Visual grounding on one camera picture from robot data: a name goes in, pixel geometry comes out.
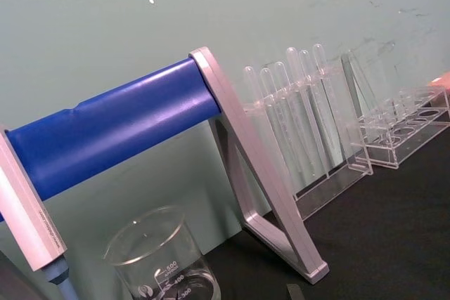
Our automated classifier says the clear glass beaker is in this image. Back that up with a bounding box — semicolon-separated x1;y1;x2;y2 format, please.
103;204;222;300

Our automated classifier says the blue stand bar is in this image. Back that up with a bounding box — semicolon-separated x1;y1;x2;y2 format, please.
0;57;223;226

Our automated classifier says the pink rounded object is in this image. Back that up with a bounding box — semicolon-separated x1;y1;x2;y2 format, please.
427;71;450;91

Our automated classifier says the grey pipette with blue end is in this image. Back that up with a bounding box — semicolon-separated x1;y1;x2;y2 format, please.
0;124;77;300

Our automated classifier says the clear plastic test tube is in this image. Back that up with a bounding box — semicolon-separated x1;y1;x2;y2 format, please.
259;67;304;182
311;43;351;164
285;46;328;174
297;49;339;171
242;65;279;160
273;61;319;178

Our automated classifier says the clear acrylic tube rack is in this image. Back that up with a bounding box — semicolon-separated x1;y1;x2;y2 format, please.
242;50;374;220

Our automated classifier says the clear acrylic rack with holes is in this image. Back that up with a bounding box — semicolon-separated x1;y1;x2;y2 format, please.
358;85;450;170

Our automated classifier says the black table cloth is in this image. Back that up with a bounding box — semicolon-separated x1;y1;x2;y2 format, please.
202;110;450;300

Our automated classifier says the grey triangular stand frame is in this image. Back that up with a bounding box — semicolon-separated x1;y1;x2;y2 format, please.
188;46;330;284

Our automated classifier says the small dark grey strip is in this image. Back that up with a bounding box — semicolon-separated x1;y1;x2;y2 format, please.
285;283;305;300

